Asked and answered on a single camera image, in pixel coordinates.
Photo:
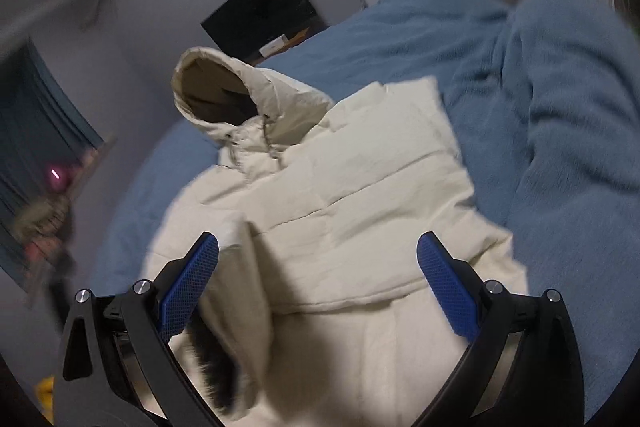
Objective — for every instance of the teal curtain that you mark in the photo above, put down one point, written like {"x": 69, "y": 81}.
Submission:
{"x": 41, "y": 129}

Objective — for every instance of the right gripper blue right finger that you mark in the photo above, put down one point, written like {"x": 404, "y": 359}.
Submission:
{"x": 522, "y": 366}

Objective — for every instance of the cream hooded puffer jacket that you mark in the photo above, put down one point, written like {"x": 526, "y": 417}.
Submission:
{"x": 317, "y": 313}

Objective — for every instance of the small white box on desk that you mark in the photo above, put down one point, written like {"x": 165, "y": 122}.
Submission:
{"x": 274, "y": 46}

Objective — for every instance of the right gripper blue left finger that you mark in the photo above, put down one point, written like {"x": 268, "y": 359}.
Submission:
{"x": 116, "y": 367}

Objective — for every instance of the blue fleece blanket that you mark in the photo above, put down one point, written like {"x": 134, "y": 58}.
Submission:
{"x": 543, "y": 100}

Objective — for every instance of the black monitor screen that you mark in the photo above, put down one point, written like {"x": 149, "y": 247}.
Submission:
{"x": 239, "y": 28}

